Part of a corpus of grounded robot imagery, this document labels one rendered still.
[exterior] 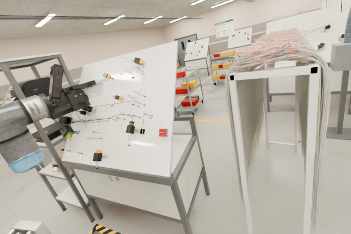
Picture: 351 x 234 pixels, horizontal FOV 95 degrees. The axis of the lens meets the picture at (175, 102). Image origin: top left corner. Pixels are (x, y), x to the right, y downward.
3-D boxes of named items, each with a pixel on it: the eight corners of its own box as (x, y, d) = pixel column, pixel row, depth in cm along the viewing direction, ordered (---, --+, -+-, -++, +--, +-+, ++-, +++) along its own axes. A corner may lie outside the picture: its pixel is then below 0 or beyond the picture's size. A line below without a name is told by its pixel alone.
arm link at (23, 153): (41, 152, 56) (24, 124, 52) (49, 161, 48) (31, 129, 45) (11, 167, 50) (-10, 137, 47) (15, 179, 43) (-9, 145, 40)
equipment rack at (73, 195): (92, 223, 183) (-3, 59, 123) (61, 211, 209) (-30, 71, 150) (121, 186, 225) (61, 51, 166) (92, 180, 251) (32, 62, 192)
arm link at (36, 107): (18, 101, 49) (20, 97, 43) (36, 95, 52) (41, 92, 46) (32, 123, 50) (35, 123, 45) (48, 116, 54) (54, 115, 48)
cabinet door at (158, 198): (180, 221, 122) (167, 182, 110) (125, 206, 146) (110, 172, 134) (181, 218, 125) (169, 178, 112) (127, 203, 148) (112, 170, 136)
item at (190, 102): (194, 116, 379) (185, 72, 345) (175, 116, 404) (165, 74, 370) (206, 101, 459) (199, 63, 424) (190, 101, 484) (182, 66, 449)
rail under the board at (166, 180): (171, 186, 105) (168, 178, 103) (63, 167, 157) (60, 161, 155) (174, 179, 110) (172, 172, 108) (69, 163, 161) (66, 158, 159)
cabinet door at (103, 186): (126, 205, 147) (110, 171, 134) (86, 194, 171) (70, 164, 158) (127, 203, 149) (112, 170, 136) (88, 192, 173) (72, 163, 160)
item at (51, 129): (46, 143, 154) (43, 137, 152) (28, 142, 169) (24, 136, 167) (77, 126, 181) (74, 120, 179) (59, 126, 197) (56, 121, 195)
